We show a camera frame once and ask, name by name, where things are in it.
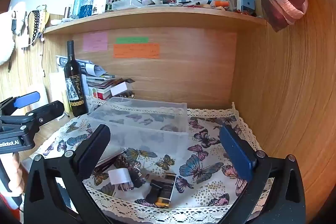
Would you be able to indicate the wooden shelf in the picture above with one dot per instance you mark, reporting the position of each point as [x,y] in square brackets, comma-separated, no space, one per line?
[157,19]

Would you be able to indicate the pink sticky note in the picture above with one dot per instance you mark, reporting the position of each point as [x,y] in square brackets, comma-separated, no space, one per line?
[95,41]

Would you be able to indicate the metallic pen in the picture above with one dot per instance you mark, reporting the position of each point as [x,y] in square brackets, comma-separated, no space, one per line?
[107,161]

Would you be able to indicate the white plush item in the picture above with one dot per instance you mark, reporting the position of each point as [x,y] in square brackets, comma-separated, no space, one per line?
[8,40]

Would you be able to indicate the stack of papers and books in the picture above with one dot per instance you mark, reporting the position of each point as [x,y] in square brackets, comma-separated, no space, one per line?
[89,66]

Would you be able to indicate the dark tube with white label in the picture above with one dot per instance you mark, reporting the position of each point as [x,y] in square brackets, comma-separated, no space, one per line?
[118,176]

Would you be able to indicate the small white box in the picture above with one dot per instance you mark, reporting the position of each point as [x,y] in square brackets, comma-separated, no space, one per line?
[118,88]

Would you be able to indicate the blue patterned glass bottle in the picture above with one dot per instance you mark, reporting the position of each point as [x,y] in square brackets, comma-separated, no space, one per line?
[86,7]

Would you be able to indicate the clear lidded plastic case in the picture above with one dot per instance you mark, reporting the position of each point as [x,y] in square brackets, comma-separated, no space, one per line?
[126,4]

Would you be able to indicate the black and yellow device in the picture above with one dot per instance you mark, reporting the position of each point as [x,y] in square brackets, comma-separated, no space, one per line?
[164,187]

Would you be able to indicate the orange marker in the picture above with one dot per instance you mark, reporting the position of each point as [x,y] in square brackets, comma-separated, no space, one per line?
[221,4]

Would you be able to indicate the tall blue liquid bottle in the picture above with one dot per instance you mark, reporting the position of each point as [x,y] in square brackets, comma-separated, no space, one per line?
[77,3]

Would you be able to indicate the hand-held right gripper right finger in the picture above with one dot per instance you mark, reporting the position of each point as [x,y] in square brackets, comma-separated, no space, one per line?
[236,155]

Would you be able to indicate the green sticky note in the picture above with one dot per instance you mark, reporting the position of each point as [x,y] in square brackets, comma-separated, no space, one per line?
[132,40]

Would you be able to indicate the orange sticky note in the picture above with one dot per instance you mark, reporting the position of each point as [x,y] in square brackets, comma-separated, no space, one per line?
[136,50]

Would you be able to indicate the butterfly print tablecloth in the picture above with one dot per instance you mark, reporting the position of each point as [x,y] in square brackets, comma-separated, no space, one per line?
[204,150]

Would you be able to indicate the dark wine bottle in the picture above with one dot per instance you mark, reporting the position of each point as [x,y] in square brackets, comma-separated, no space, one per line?
[74,82]

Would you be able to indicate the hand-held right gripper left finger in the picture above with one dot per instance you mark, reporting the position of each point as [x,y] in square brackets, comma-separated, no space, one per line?
[92,153]

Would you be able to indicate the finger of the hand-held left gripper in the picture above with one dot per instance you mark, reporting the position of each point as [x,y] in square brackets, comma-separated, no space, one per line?
[26,99]
[50,109]

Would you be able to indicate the person's left hand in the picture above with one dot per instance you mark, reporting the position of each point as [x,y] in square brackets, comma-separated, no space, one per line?
[13,174]

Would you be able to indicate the yellow hanging tag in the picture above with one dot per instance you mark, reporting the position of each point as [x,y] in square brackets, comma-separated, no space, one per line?
[45,16]

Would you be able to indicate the clear plastic box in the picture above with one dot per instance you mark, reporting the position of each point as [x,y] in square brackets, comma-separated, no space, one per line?
[157,140]
[147,111]

